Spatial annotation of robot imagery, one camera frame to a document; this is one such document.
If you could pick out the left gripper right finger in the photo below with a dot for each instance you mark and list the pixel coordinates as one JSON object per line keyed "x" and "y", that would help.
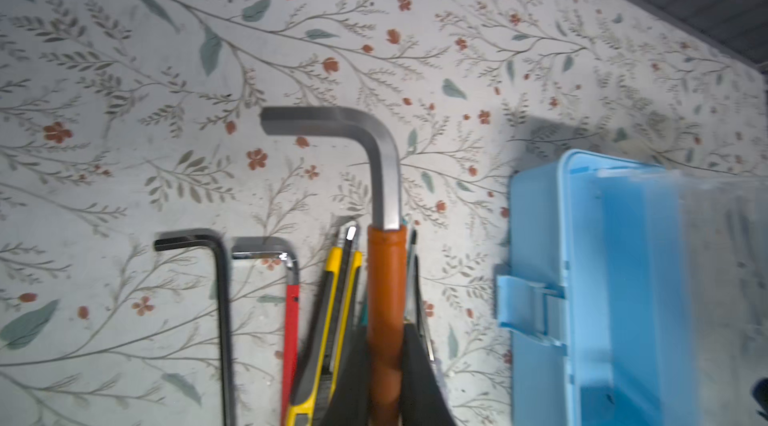
{"x": 421, "y": 401}

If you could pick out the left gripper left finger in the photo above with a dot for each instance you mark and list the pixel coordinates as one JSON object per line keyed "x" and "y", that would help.
{"x": 350, "y": 404}

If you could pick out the yellow black utility knife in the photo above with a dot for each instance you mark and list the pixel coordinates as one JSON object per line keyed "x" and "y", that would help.
{"x": 331, "y": 332}

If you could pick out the orange handled hex key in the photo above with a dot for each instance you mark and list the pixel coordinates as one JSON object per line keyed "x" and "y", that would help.
{"x": 386, "y": 237}

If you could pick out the red handled hex key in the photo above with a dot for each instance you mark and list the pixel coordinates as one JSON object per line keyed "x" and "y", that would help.
{"x": 280, "y": 250}

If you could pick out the black hex key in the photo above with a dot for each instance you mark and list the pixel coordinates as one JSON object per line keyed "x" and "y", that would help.
{"x": 212, "y": 241}

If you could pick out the blue plastic tool box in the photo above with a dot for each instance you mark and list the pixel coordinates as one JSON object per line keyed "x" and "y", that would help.
{"x": 637, "y": 295}

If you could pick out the teal pen tool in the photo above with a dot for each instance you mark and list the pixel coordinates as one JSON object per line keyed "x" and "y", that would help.
{"x": 411, "y": 314}

